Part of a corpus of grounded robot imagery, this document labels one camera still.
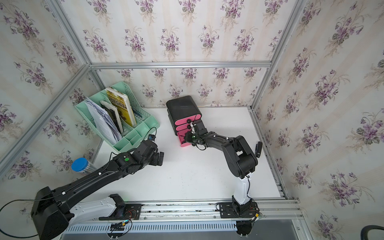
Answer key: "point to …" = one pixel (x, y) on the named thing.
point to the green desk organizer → (146, 123)
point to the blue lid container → (82, 164)
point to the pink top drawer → (188, 120)
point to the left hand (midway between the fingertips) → (158, 155)
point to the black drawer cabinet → (182, 112)
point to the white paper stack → (105, 128)
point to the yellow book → (121, 101)
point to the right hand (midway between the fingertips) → (186, 137)
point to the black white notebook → (113, 112)
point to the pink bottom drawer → (181, 134)
